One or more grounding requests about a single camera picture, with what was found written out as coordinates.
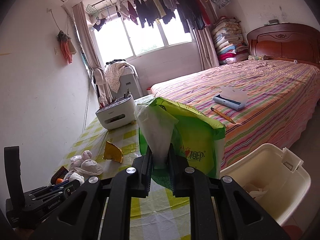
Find white desktop organizer box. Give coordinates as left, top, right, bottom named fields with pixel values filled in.
left=95, top=89, right=136, bottom=130

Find pink curtain right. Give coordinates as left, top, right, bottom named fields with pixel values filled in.
left=193, top=27, right=220, bottom=70

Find pink curtain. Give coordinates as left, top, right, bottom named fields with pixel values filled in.
left=193, top=27, right=220, bottom=70
left=72, top=2, right=101, bottom=69

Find floral cloth on cooler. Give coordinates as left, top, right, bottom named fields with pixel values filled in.
left=105, top=62, right=129, bottom=93

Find orange small ball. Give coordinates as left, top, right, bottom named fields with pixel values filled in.
left=55, top=178, right=63, bottom=185

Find white air cooler unit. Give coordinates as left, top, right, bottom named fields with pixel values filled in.
left=117, top=66, right=143, bottom=99

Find stack of folded quilts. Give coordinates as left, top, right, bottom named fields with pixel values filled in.
left=212, top=16, right=249, bottom=65

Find yellow pencil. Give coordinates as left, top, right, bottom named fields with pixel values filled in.
left=210, top=107, right=236, bottom=124

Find dark wooden headboard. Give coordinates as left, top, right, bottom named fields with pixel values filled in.
left=247, top=23, right=319, bottom=67

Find crumpled white tissue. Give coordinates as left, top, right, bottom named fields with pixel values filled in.
left=63, top=150, right=103, bottom=185

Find bed with striped sheet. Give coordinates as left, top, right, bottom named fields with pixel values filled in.
left=151, top=60, right=319, bottom=168

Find hanging clothes on rod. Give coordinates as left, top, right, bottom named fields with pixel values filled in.
left=114, top=0, right=230, bottom=33

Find brown bottle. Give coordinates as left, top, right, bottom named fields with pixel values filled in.
left=50, top=166, right=68, bottom=185

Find pink curtain left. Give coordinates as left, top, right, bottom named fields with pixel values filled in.
left=72, top=2, right=101, bottom=69

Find green tissue pack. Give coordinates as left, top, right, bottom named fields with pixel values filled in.
left=135, top=97, right=226, bottom=189

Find white paper trash in bin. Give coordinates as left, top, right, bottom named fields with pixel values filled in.
left=243, top=183, right=268, bottom=202

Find orange cloth hanging on wall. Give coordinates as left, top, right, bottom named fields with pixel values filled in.
left=57, top=31, right=77, bottom=64

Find cream plastic trash bin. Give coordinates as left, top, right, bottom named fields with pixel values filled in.
left=220, top=144, right=311, bottom=226

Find checkered plastic tablecloth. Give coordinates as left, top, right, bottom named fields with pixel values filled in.
left=53, top=96, right=198, bottom=240

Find left hand-held gripper device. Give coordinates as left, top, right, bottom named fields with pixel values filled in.
left=4, top=146, right=80, bottom=229

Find red plastic stool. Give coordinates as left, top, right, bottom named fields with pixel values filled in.
left=282, top=225, right=303, bottom=240

